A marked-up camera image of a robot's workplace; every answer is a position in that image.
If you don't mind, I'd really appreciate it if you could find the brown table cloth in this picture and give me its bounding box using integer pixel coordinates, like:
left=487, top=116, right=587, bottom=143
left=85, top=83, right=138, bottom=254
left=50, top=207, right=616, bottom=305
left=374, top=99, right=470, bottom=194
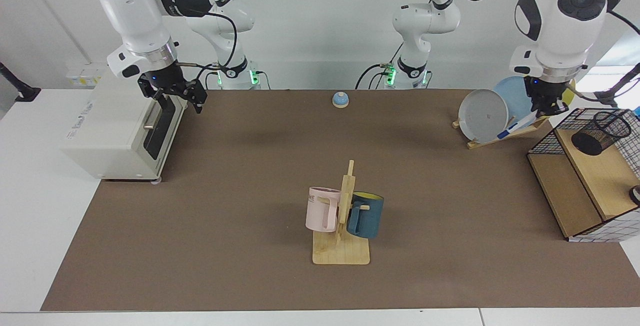
left=41, top=89, right=640, bottom=312

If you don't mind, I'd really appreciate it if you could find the white marker with blue cap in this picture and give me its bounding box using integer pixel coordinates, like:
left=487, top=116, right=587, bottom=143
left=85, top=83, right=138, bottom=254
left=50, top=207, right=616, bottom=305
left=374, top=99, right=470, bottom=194
left=497, top=114, right=543, bottom=140

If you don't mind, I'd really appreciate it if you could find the black tripod stand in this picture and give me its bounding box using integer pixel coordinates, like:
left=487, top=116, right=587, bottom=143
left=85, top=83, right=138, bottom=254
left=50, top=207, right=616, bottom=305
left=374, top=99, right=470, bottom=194
left=594, top=62, right=640, bottom=108

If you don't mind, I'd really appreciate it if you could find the wire basket with wooden floor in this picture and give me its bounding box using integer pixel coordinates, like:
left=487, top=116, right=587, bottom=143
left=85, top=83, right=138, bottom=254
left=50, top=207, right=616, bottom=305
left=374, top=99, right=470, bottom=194
left=527, top=108, right=640, bottom=243

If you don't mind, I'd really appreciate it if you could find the wooden plate rack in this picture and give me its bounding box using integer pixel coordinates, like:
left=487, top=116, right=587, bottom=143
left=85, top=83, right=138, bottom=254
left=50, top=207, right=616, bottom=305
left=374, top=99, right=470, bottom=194
left=452, top=116, right=550, bottom=150

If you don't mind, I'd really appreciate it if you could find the pale toaster oven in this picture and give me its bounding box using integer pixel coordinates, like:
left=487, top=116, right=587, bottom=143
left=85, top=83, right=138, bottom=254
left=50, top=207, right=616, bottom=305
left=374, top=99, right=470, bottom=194
left=61, top=62, right=190, bottom=183

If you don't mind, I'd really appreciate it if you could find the dark blue cup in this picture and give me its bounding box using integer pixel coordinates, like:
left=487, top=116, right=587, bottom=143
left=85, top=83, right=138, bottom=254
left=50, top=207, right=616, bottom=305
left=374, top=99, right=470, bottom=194
left=346, top=192, right=385, bottom=240

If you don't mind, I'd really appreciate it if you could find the pink cup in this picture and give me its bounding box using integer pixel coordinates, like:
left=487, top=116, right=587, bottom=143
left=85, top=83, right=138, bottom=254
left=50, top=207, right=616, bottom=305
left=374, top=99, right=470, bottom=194
left=305, top=186, right=342, bottom=233

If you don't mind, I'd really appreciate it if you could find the light blue plate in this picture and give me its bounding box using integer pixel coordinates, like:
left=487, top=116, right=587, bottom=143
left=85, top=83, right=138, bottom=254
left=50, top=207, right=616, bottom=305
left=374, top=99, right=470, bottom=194
left=492, top=76, right=537, bottom=129

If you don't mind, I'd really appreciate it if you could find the black clamp stand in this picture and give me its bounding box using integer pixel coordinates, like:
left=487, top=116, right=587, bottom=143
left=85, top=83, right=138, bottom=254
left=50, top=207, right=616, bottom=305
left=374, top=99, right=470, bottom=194
left=0, top=61, right=42, bottom=103

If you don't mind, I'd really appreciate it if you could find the black mesh pen holder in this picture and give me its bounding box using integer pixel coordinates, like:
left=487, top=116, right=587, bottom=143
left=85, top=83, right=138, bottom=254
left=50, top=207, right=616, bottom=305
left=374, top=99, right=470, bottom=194
left=571, top=110, right=633, bottom=157

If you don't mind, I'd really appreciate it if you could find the black arm wrist cable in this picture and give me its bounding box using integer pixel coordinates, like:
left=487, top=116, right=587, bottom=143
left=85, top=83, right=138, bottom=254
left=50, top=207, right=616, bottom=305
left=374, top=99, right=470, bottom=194
left=175, top=8, right=239, bottom=69
left=567, top=10, right=640, bottom=103

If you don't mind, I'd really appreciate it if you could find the wooden cup stand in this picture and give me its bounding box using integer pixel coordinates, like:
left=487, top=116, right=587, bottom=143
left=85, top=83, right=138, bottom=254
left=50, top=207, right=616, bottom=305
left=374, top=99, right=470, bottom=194
left=312, top=160, right=371, bottom=266

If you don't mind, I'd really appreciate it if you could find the black arm base cable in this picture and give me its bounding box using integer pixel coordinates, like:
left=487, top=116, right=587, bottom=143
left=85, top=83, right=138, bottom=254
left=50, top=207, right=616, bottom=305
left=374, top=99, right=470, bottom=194
left=355, top=43, right=405, bottom=90

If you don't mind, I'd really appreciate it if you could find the yellow plate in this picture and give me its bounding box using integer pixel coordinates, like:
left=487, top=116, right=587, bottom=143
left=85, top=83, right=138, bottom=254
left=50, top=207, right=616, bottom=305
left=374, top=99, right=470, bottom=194
left=562, top=80, right=577, bottom=108

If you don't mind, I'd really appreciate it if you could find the grey plate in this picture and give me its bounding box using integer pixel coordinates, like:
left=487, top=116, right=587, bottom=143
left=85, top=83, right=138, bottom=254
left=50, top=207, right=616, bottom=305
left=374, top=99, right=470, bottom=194
left=458, top=89, right=510, bottom=144

